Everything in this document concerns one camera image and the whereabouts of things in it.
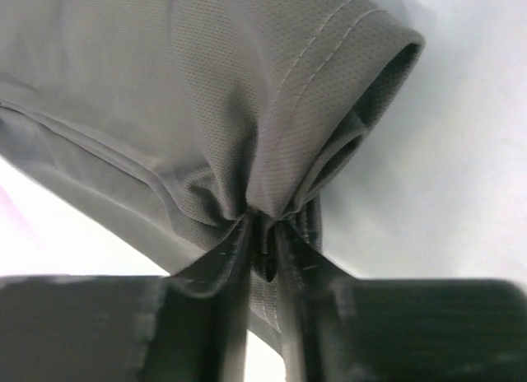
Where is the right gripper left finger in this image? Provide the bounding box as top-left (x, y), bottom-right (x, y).
top-left (139, 217), bottom-right (251, 382)

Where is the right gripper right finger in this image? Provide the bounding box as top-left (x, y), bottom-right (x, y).
top-left (275, 222), bottom-right (371, 381)

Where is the grey t shirt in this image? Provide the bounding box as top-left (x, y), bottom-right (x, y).
top-left (1, 0), bottom-right (423, 356)

